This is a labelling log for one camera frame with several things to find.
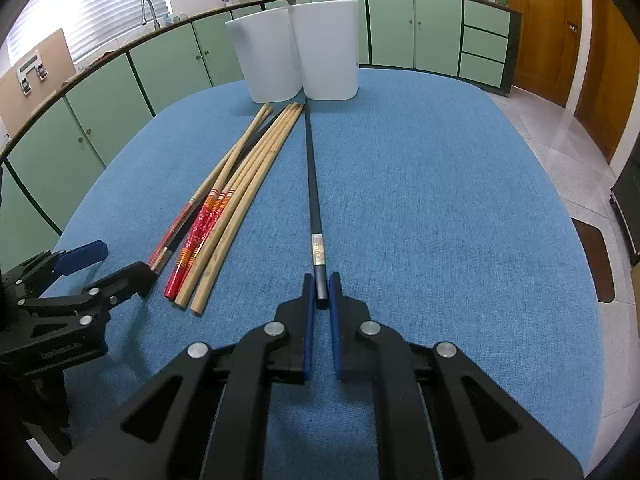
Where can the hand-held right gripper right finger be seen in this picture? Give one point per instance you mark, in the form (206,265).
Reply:
(335,340)

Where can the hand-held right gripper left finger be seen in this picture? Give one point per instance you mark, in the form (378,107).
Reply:
(310,335)

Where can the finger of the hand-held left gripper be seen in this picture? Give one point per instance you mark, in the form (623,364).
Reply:
(82,255)
(125,280)

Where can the plain bamboo chopstick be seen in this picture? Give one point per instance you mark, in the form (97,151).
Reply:
(220,232)
(235,230)

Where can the black chopstick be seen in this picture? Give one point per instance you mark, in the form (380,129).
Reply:
(315,210)

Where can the red striped bamboo chopstick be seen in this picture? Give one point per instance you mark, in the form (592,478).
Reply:
(235,152)

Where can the dark brown chopstick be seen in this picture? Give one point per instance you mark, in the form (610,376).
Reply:
(255,140)

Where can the white utensil holder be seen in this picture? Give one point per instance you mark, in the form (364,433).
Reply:
(325,50)

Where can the blue tablecloth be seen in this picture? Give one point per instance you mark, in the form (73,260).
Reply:
(425,185)

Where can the wooden board with metal hinges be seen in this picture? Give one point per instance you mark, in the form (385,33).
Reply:
(45,60)

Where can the green kitchen base cabinets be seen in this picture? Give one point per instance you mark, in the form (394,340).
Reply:
(165,65)

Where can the window blind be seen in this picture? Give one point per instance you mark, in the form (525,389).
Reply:
(100,5)

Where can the metal kitchen faucet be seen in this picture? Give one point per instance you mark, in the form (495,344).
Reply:
(146,5)

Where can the brown floor mat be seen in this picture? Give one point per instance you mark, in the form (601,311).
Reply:
(595,260)

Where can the dark glass cabinet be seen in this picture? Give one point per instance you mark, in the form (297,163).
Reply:
(627,200)

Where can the wooden doors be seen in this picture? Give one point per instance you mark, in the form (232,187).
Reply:
(540,35)

